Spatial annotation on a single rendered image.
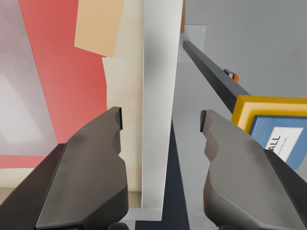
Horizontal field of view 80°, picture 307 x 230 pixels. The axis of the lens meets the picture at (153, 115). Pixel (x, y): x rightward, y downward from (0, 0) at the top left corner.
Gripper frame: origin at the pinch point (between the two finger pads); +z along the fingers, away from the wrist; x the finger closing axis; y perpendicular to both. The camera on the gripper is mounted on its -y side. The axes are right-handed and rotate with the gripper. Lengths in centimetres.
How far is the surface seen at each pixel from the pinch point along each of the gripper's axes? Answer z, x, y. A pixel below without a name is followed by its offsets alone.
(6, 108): 12.9, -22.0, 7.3
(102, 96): 12.9, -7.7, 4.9
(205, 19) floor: 108, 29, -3
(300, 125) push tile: 11.4, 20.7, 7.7
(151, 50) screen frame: 9.4, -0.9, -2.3
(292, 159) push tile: 11.5, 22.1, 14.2
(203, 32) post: 108, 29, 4
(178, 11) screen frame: 9.3, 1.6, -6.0
